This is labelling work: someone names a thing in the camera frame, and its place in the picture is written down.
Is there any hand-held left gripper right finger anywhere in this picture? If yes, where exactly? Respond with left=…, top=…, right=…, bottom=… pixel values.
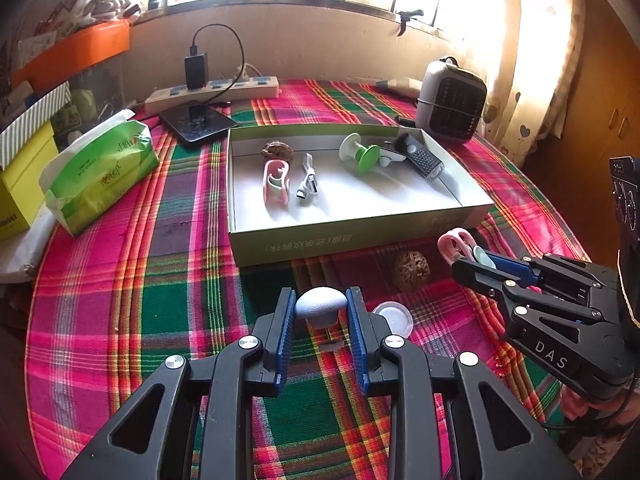
left=344, top=287, right=581, bottom=480

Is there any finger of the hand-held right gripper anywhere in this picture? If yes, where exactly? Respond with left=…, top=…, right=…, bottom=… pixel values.
left=485, top=251, right=621, bottom=311
left=451, top=257, right=608, bottom=341

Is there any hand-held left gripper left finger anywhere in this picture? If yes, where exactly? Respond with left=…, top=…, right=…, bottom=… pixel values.
left=60, top=287, right=301, bottom=480

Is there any pink small case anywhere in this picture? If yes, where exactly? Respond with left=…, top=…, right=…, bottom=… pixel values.
left=437, top=228, right=496, bottom=267

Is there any white mushroom-shaped hook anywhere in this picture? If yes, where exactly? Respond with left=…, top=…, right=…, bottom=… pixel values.
left=295, top=286, right=348, bottom=351

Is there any green cardboard box tray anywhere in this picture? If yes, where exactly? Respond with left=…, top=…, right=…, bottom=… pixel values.
left=226, top=124, right=496, bottom=267

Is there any grey usb cable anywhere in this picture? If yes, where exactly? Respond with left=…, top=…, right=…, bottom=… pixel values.
left=295, top=152, right=321, bottom=207

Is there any green and white suction holder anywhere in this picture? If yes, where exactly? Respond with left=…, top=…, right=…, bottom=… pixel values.
left=338, top=132, right=381, bottom=173

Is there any pink plastic clip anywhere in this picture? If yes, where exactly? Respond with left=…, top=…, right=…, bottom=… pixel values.
left=262, top=159, right=293, bottom=208

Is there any white candle in clear jar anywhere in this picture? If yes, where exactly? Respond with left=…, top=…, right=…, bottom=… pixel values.
left=372, top=301, right=415, bottom=338

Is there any floral cloth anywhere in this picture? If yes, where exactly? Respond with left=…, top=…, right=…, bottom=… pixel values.
left=560, top=390, right=640, bottom=480

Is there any black flashlight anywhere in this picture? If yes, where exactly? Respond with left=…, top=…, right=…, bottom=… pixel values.
left=397, top=132, right=443, bottom=182

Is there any plaid tablecloth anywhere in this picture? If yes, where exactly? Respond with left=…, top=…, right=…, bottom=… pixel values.
left=27, top=77, right=601, bottom=480

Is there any grey desk heater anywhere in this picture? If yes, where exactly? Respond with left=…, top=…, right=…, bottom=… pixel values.
left=416, top=56, right=488, bottom=145

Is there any wooden cabinet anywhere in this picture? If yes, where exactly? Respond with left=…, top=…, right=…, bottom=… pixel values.
left=520, top=0, right=640, bottom=261

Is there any grey cone-shaped item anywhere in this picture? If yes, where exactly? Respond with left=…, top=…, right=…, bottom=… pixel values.
left=376, top=77, right=423, bottom=98

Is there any heart print curtain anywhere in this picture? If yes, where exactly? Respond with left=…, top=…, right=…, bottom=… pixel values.
left=480, top=0, right=588, bottom=166

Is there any black phone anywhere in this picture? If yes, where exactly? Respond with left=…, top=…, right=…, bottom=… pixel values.
left=159, top=100, right=238, bottom=147

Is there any green tissue pack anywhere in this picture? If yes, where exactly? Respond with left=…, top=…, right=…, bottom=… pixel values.
left=39, top=109, right=161, bottom=237

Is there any white power strip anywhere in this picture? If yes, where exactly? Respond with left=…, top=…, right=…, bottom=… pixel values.
left=144, top=76, right=280, bottom=115

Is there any black window clip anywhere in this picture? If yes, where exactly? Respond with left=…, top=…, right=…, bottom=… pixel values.
left=399, top=9, right=425, bottom=37

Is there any white plastic bag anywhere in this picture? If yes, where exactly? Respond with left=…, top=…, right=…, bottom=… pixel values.
left=0, top=205, right=56, bottom=283

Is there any black charger block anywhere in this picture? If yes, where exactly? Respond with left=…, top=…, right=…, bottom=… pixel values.
left=184, top=52, right=209, bottom=90

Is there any clear plastic container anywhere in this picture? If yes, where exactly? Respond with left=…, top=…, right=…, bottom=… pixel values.
left=50, top=55, right=132, bottom=153

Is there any yellow box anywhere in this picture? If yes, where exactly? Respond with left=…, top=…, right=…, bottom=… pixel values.
left=0, top=122, right=57, bottom=241

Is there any striped box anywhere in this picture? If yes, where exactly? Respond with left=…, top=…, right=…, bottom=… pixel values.
left=0, top=82, right=72, bottom=171

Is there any black charging cable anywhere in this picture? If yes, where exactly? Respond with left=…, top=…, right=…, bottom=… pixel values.
left=190, top=24, right=246, bottom=108

